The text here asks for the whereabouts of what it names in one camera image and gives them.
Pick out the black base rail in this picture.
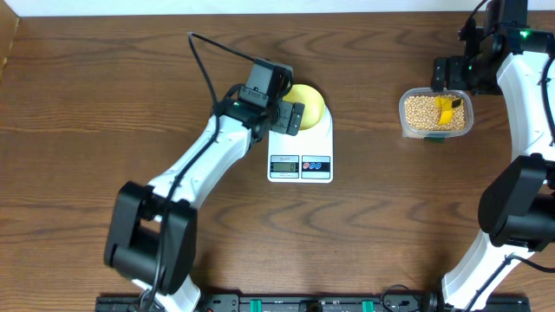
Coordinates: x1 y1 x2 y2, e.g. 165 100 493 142
94 292 532 312

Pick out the yellow measuring scoop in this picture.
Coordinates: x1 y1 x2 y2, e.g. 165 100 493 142
435 96 463 126

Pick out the clear plastic container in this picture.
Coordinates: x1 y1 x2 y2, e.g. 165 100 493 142
399 88 473 139

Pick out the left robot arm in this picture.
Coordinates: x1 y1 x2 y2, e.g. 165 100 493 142
104 97 305 311

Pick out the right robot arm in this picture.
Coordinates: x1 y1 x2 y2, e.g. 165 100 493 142
422 0 554 311

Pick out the pile of soybeans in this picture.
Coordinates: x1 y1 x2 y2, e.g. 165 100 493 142
404 94 466 131

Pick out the yellow plastic bowl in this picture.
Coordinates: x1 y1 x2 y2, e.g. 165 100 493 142
284 84 325 131

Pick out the white digital kitchen scale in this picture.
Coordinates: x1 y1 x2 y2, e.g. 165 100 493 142
267 106 334 184

